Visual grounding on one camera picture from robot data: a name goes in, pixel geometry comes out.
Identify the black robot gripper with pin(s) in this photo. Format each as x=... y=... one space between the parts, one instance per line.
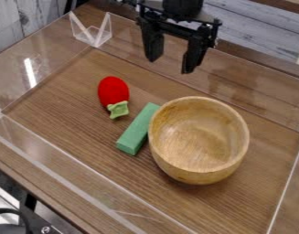
x=180 y=18

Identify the red plush strawberry toy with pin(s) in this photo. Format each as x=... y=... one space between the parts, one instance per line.
x=114 y=96

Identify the light wooden bowl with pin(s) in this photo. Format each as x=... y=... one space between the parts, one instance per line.
x=200 y=139

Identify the green rectangular block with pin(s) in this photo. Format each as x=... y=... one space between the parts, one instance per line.
x=136 y=134

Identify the clear acrylic corner bracket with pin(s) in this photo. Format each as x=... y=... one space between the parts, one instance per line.
x=94 y=36

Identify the black table leg frame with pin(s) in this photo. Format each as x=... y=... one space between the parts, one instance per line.
x=39 y=225

